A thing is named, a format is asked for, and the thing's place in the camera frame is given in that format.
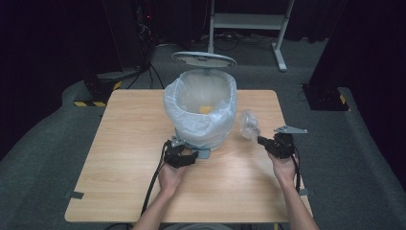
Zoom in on black cable on carpet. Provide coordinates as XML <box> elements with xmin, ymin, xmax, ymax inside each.
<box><xmin>126</xmin><ymin>60</ymin><xmax>166</xmax><ymax>90</ymax></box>

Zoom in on black base with striped tape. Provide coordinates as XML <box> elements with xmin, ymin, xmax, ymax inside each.
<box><xmin>73</xmin><ymin>70</ymin><xmax>142</xmax><ymax>108</ymax></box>
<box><xmin>301</xmin><ymin>82</ymin><xmax>350</xmax><ymax>112</ymax></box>

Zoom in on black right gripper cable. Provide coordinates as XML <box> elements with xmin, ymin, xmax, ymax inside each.
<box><xmin>290</xmin><ymin>146</ymin><xmax>303</xmax><ymax>194</ymax></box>

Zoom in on person's right hand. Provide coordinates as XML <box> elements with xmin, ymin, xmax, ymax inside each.
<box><xmin>267</xmin><ymin>151</ymin><xmax>300</xmax><ymax>190</ymax></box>

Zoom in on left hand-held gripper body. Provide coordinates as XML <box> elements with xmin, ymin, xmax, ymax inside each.
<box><xmin>163</xmin><ymin>135</ymin><xmax>190</xmax><ymax>170</ymax></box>

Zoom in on white grey pedal trash can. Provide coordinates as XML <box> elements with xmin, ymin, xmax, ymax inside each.
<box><xmin>163</xmin><ymin>51</ymin><xmax>238</xmax><ymax>160</ymax></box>

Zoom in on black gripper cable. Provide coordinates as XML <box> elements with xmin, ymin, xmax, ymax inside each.
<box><xmin>140</xmin><ymin>140</ymin><xmax>169</xmax><ymax>217</ymax></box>
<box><xmin>290</xmin><ymin>146</ymin><xmax>303</xmax><ymax>194</ymax></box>

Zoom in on white plastic bin liner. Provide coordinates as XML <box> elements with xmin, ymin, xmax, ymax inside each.
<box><xmin>163</xmin><ymin>69</ymin><xmax>238</xmax><ymax>150</ymax></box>

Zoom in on person's grey clothing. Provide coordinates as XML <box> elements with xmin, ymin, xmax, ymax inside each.
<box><xmin>160</xmin><ymin>222</ymin><xmax>235</xmax><ymax>230</ymax></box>

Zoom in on black floor cables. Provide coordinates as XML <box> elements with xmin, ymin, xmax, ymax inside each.
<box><xmin>190</xmin><ymin>31</ymin><xmax>276</xmax><ymax>52</ymax></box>

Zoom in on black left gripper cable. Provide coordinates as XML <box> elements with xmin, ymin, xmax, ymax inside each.
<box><xmin>140</xmin><ymin>140</ymin><xmax>169</xmax><ymax>217</ymax></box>

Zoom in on white metal stand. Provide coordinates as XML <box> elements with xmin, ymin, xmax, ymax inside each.
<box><xmin>206</xmin><ymin>0</ymin><xmax>297</xmax><ymax>72</ymax></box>

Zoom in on person's left hand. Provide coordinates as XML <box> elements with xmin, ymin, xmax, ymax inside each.
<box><xmin>157</xmin><ymin>162</ymin><xmax>189</xmax><ymax>196</ymax></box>

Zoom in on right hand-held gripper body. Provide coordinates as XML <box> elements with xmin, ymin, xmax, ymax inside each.
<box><xmin>269</xmin><ymin>125</ymin><xmax>308</xmax><ymax>160</ymax></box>

